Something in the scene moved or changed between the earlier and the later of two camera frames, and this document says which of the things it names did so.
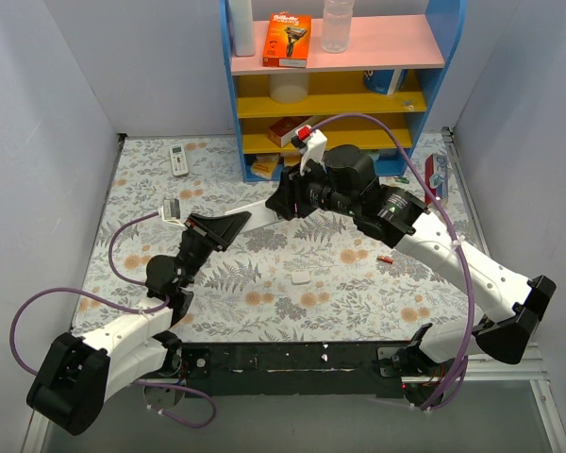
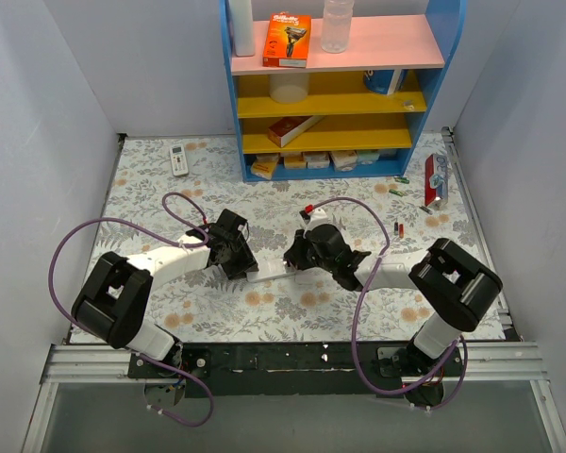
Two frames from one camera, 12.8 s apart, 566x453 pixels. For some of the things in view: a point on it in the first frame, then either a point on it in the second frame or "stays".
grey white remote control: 261,216 to 271,266
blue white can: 386,81 stays
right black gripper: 297,192 to 293,255
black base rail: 349,368 stays
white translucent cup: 288,88 stays
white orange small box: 291,159 stays
